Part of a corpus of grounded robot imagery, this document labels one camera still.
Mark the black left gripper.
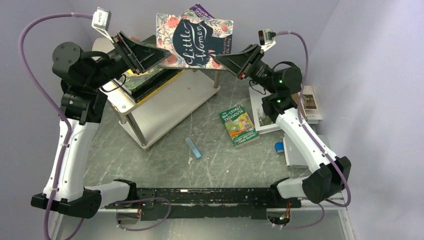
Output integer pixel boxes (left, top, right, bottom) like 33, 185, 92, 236
87, 30, 173, 89

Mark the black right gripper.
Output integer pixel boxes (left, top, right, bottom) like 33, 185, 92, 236
212, 43, 277, 95

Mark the dark green garden book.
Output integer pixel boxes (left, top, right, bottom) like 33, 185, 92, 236
120, 34, 183, 97

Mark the yellow Little Prince book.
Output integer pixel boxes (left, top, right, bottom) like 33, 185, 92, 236
135, 69, 185, 106

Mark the floral Little Women book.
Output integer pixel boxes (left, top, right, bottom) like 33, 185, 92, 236
156, 13, 234, 70

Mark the white palm leaf book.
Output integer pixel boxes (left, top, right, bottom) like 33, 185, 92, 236
248, 87, 281, 134

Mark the green 104-storey treehouse book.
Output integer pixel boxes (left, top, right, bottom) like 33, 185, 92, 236
219, 105, 260, 149

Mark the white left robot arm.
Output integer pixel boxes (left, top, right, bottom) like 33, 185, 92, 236
30, 32, 170, 219

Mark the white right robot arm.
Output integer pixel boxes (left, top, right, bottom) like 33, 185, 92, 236
214, 44, 352, 207

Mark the white two-tier shelf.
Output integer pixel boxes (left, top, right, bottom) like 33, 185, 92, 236
104, 69, 222, 151

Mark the purple treehouse book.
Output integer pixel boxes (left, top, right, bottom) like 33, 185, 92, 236
181, 3, 215, 19

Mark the white magazine with photo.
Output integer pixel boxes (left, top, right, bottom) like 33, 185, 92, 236
301, 85, 323, 124

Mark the blue round tape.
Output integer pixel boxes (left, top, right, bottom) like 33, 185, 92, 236
274, 141, 285, 154

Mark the light blue glue stick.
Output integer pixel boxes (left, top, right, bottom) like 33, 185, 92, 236
185, 137, 202, 159

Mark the grey laptop box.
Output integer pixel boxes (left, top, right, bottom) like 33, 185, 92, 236
282, 133, 330, 169

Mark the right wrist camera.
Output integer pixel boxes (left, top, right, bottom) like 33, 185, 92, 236
258, 28, 277, 52

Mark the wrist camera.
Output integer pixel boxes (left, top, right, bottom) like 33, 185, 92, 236
258, 28, 277, 52
91, 7, 112, 41

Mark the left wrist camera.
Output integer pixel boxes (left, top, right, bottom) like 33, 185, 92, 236
91, 7, 112, 41

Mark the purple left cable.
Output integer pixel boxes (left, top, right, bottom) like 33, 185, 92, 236
18, 12, 172, 240

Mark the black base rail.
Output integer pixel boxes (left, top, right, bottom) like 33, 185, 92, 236
105, 187, 302, 221

